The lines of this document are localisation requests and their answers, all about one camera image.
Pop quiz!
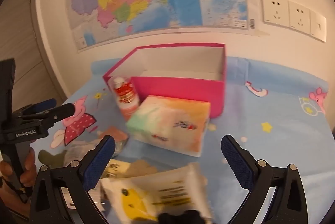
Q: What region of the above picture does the yellow packet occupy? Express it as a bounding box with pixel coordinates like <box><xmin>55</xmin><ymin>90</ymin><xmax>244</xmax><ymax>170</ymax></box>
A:
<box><xmin>101</xmin><ymin>159</ymin><xmax>131</xmax><ymax>179</ymax></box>

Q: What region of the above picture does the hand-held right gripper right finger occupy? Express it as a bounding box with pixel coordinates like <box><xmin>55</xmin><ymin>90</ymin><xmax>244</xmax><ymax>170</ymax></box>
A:
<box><xmin>220</xmin><ymin>134</ymin><xmax>309</xmax><ymax>224</ymax></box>

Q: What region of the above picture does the blue cartoon printed bedsheet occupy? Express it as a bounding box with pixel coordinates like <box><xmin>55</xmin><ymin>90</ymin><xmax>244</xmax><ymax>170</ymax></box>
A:
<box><xmin>34</xmin><ymin>57</ymin><xmax>330</xmax><ymax>224</ymax></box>

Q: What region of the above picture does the white wall switch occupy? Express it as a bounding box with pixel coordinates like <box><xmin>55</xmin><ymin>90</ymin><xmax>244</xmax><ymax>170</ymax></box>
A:
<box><xmin>310</xmin><ymin>10</ymin><xmax>327</xmax><ymax>42</ymax></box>

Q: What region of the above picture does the pink pouch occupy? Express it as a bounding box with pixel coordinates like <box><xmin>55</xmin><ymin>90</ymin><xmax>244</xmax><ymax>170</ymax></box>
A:
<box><xmin>98</xmin><ymin>127</ymin><xmax>129</xmax><ymax>154</ymax></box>

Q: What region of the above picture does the person's left hand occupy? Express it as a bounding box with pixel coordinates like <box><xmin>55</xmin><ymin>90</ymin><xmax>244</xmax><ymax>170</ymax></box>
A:
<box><xmin>0</xmin><ymin>147</ymin><xmax>37</xmax><ymax>189</ymax></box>

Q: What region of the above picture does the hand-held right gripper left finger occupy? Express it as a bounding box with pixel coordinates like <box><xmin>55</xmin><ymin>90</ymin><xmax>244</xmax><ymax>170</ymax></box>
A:
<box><xmin>29</xmin><ymin>135</ymin><xmax>116</xmax><ymax>224</ymax></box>

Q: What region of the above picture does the black scrunchie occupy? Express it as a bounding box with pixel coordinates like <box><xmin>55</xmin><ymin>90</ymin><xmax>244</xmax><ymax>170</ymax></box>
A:
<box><xmin>158</xmin><ymin>210</ymin><xmax>207</xmax><ymax>224</ymax></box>

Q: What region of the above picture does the pink cardboard box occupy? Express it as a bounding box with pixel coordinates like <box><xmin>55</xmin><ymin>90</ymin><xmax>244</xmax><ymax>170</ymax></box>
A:
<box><xmin>103</xmin><ymin>42</ymin><xmax>226</xmax><ymax>120</ymax></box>

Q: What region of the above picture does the grey door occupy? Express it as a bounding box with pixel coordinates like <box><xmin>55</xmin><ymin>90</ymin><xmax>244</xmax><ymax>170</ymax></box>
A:
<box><xmin>0</xmin><ymin>0</ymin><xmax>68</xmax><ymax>112</ymax></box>

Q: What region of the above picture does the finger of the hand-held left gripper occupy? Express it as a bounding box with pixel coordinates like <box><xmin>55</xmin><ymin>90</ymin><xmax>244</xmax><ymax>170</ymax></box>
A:
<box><xmin>18</xmin><ymin>103</ymin><xmax>76</xmax><ymax>123</ymax></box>
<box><xmin>31</xmin><ymin>99</ymin><xmax>57</xmax><ymax>113</ymax></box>

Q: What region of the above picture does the white wet wipes pack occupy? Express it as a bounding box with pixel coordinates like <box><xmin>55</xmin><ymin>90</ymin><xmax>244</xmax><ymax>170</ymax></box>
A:
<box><xmin>101</xmin><ymin>162</ymin><xmax>212</xmax><ymax>224</ymax></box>

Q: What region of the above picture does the white wall socket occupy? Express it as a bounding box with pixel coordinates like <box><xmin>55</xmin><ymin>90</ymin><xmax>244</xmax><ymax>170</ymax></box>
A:
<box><xmin>289</xmin><ymin>0</ymin><xmax>312</xmax><ymax>31</ymax></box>
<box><xmin>262</xmin><ymin>0</ymin><xmax>290</xmax><ymax>27</ymax></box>

